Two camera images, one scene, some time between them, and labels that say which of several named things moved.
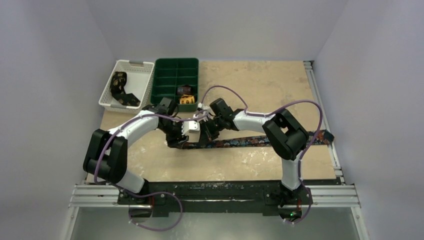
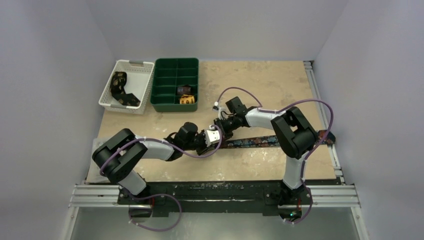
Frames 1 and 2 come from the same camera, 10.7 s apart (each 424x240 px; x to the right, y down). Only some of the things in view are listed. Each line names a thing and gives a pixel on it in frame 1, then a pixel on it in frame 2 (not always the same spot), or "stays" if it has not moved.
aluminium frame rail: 343,194 stays
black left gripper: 177,140 -> 204,147
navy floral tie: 320,137 stays
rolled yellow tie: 187,99 stays
